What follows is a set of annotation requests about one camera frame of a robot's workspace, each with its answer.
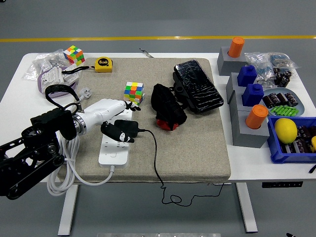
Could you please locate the blue plastic bin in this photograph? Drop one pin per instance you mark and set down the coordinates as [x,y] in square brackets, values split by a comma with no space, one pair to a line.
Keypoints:
[291,158]

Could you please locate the black capacitors pile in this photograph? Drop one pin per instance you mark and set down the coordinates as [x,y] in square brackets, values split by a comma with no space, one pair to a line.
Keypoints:
[304,142]

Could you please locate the thin metal pen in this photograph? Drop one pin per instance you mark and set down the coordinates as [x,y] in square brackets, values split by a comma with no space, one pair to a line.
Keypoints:
[146,52]

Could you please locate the yellow lemon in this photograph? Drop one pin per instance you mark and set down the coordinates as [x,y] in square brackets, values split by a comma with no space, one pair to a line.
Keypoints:
[286,130]

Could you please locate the light blue plate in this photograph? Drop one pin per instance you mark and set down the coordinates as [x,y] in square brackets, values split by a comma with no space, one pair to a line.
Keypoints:
[300,105]

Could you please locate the grey-brown fabric mat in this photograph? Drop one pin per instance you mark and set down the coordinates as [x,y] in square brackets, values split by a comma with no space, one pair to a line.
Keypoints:
[185,148]

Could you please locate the clear plastic bag of parts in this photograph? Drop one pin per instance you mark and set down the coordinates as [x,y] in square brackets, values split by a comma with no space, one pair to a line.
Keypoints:
[37,66]

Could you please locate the black folded umbrella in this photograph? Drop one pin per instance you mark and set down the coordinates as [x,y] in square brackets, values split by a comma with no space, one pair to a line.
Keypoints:
[165,103]

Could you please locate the yellow tape measure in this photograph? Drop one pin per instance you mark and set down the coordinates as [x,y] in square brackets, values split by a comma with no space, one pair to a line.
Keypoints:
[103,64]

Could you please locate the grey block base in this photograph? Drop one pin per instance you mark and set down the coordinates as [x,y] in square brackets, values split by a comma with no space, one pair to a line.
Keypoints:
[232,86]
[247,137]
[237,103]
[228,65]

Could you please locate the small yellow object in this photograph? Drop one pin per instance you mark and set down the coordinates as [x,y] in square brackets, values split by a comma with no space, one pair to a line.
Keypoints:
[313,143]

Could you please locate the black shiny wrapped case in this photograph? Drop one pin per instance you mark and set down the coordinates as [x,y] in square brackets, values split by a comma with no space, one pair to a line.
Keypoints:
[197,84]

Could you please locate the black plastic bracket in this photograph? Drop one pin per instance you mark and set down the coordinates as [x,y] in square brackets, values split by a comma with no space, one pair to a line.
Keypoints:
[179,90]

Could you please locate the green battery pile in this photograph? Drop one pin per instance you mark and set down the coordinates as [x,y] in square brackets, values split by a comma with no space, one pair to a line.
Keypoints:
[284,111]

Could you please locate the white wall socket panel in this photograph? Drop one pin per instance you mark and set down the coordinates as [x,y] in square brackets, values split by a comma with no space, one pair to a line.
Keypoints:
[70,74]
[50,76]

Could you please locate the clear bag of black capacitors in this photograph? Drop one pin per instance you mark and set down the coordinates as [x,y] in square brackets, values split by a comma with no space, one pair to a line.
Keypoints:
[282,77]

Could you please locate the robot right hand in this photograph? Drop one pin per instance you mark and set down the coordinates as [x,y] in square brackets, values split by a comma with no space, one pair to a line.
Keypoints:
[290,235]

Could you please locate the black pen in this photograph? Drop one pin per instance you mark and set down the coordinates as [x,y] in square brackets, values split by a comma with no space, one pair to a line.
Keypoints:
[312,169]

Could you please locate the black table control panel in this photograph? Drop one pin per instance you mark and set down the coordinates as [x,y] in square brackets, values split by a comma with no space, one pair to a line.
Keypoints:
[282,185]

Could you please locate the colourful puzzle cube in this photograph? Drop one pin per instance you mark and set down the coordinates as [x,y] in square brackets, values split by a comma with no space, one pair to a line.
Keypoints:
[133,92]
[74,55]

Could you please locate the white table leg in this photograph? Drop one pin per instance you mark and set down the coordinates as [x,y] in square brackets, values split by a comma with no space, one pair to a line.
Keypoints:
[247,209]
[67,209]

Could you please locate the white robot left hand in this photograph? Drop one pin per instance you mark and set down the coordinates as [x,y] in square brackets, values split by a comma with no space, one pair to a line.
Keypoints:
[103,108]

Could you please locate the blue bottle-shaped block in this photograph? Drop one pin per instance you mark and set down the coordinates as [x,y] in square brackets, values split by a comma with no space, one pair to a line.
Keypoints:
[252,95]
[247,75]

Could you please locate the purple rimmed tray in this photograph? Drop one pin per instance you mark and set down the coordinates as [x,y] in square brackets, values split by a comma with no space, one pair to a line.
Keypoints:
[40,85]

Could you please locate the clear bag of blue parts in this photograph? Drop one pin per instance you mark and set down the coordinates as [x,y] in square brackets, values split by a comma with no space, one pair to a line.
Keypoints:
[256,61]
[281,59]

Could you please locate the black capacitor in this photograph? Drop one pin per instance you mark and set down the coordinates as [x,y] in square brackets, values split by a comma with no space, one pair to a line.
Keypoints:
[268,101]
[291,99]
[280,98]

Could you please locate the orange cylinder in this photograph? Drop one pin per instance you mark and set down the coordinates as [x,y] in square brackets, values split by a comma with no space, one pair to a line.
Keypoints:
[236,47]
[256,116]

